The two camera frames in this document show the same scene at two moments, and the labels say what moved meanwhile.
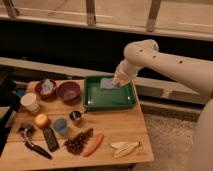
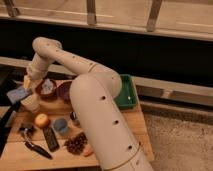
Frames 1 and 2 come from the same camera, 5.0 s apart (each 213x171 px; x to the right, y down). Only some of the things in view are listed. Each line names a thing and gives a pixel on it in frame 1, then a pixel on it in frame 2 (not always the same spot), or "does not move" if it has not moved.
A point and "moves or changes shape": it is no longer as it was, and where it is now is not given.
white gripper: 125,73 → 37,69
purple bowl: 69,91 does not move
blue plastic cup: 61,125 does not move
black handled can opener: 27,132 does not move
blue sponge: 106,83 moves or changes shape
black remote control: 51,139 does not move
